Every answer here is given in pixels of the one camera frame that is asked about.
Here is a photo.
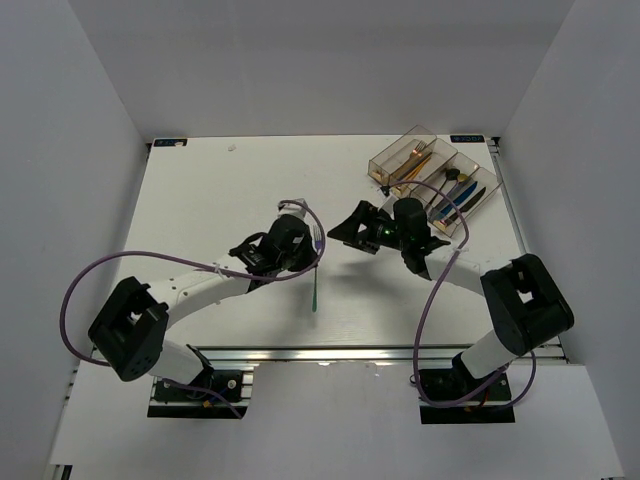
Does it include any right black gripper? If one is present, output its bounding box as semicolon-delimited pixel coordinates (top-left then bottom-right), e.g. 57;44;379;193
326;201;408;255

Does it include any iridescent rainbow fork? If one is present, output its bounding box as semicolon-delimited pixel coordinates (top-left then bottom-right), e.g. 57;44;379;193
311;225;323;313

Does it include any gold chopstick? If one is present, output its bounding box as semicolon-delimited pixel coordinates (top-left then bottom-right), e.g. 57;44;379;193
405;153;435;181
394;153;432;194

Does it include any iridescent pink spoon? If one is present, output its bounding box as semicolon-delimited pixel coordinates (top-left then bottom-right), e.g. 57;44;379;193
429;174;470;217

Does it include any blue knife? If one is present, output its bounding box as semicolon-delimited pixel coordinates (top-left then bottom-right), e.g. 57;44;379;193
433;181;478;221

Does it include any gold ornate fork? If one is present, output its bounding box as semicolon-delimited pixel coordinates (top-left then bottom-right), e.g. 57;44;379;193
393;141;430;181

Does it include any black spoon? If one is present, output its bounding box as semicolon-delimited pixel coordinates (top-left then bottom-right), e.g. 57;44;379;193
426;168;460;210

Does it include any black knife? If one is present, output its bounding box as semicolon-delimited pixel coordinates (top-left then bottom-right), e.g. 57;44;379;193
446;187;486;225

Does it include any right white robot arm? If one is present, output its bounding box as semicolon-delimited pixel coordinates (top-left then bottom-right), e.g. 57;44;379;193
327;199;575;403

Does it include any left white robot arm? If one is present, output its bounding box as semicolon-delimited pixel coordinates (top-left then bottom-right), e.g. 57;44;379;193
88;213;317;399

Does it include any clear compartment organizer tray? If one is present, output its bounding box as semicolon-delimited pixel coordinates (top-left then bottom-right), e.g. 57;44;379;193
367;126;500;237

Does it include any right blue table label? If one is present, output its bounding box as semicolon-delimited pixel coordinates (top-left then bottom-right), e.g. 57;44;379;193
449;134;486;143

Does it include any blue table label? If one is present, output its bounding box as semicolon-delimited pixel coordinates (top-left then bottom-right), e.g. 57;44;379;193
449;134;486;143
153;138;188;148

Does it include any left blue table label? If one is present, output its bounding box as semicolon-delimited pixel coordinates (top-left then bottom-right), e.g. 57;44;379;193
153;138;188;148

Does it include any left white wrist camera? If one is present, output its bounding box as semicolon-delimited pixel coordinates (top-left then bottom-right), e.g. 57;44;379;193
277;198;307;220

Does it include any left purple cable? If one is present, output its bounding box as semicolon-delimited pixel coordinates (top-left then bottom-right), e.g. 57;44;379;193
59;199;327;419

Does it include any purple cable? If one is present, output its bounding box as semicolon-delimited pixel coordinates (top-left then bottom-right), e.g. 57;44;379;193
382;180;540;409
59;199;327;419

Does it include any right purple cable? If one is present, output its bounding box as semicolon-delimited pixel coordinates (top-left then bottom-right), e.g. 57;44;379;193
382;180;540;409

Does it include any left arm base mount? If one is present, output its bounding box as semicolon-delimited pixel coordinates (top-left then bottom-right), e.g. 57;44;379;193
147;349;248;420

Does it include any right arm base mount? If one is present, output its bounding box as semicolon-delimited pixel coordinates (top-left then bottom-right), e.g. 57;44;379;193
409;367;516;426

